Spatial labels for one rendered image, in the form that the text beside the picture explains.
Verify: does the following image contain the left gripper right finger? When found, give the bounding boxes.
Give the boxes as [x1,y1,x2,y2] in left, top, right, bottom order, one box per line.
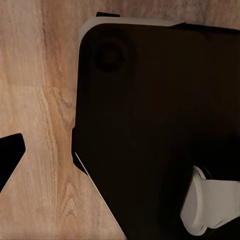
[224,132,240,172]

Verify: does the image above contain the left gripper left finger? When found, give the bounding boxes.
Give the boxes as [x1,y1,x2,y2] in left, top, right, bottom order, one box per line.
[0,133,26,192]

